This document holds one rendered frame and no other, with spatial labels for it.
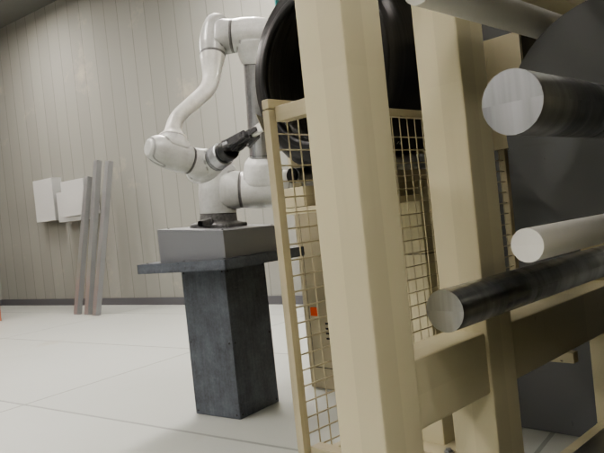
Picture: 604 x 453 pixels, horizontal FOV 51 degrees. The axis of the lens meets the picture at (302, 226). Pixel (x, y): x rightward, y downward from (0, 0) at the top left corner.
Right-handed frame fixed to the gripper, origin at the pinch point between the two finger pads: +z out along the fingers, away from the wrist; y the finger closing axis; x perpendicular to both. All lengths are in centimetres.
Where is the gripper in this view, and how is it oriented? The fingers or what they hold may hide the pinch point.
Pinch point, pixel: (259, 128)
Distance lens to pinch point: 214.6
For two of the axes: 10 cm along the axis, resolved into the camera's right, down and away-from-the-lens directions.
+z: 6.4, -3.2, -7.0
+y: 7.1, -0.8, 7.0
